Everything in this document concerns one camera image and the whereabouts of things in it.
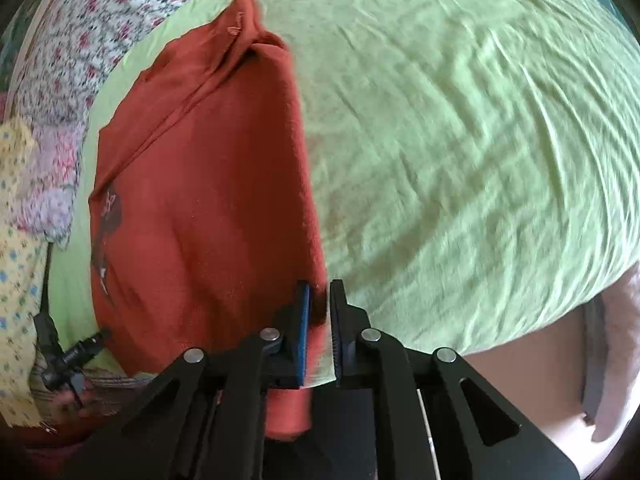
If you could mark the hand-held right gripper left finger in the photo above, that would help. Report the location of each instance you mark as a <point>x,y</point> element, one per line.
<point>303,340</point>

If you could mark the white floral blanket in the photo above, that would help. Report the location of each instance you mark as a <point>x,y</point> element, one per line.
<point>95,25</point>

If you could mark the red towel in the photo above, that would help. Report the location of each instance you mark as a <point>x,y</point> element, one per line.
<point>200,220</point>

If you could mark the pale pink cloth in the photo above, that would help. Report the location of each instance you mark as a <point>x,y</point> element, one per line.
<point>617,350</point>

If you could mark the light green bed sheet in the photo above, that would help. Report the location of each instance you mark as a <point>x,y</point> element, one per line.
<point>450,160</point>

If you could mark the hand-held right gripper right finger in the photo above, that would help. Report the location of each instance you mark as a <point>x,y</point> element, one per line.
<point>338,345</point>

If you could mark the purple pink floral pillow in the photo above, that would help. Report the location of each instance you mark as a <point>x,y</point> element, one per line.
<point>50,180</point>

